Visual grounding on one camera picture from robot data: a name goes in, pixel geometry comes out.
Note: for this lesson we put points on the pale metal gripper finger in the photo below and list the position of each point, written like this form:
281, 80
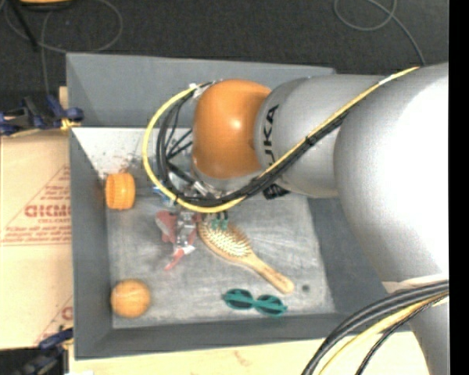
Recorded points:
184, 243
187, 222

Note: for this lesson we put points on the red plastic toy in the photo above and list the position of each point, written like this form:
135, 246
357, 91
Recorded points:
166, 225

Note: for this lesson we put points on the wooden hairbrush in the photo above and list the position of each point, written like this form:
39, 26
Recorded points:
228, 244

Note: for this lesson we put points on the grey metal bin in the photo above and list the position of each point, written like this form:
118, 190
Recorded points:
219, 287

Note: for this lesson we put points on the orange ribbed cup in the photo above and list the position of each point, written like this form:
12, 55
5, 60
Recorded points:
120, 190

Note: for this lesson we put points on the orange ball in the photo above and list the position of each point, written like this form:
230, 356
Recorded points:
130, 298

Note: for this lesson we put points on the green sunglasses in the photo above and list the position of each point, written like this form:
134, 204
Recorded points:
271, 305

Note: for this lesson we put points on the brown cardboard board, red print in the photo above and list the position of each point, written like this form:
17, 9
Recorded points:
31, 272

